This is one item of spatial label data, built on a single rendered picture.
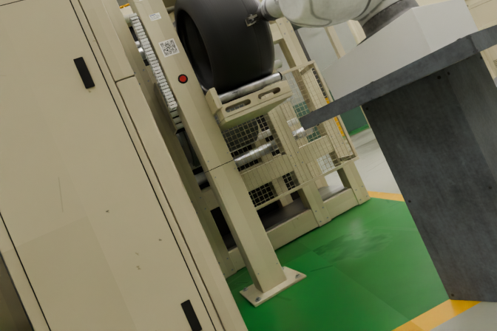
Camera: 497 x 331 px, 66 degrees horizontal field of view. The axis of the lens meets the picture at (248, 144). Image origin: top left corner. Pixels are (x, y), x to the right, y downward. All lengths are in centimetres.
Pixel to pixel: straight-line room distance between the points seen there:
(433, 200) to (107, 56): 92
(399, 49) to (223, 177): 103
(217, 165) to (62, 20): 100
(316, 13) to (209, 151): 97
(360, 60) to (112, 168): 69
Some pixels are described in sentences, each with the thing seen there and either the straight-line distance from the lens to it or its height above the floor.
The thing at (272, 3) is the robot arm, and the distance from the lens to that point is 141.
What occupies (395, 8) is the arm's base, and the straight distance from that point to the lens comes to 114.
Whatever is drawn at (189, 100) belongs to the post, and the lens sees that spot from 180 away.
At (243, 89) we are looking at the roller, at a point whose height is 90.
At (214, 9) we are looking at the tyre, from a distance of 175.
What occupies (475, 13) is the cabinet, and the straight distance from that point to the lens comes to 643.
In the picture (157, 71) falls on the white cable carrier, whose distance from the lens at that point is 184.
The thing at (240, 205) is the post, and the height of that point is 42.
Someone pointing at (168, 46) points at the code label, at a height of 123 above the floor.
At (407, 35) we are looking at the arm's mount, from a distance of 102.
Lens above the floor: 61
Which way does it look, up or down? 1 degrees up
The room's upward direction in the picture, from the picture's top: 24 degrees counter-clockwise
